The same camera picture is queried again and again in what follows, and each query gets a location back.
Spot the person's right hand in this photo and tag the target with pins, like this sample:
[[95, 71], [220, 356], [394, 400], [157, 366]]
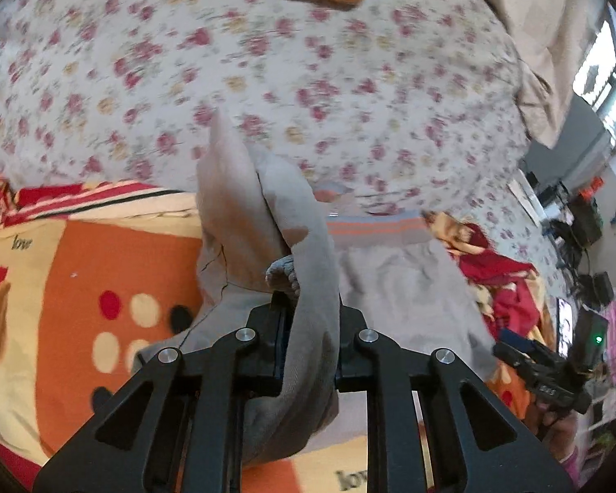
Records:
[[560, 431]]

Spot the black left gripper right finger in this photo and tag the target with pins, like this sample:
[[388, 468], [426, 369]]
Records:
[[433, 425]]

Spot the beige zip jacket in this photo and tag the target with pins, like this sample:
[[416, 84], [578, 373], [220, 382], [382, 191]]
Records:
[[263, 230]]

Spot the orange patterned fleece blanket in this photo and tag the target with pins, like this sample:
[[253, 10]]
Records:
[[88, 277]]

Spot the beige curtain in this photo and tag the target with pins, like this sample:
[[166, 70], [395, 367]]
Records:
[[551, 38]]

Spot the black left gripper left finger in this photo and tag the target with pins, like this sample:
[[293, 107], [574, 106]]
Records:
[[178, 424]]

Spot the floral bed sheet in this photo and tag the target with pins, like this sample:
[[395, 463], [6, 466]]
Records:
[[408, 104]]

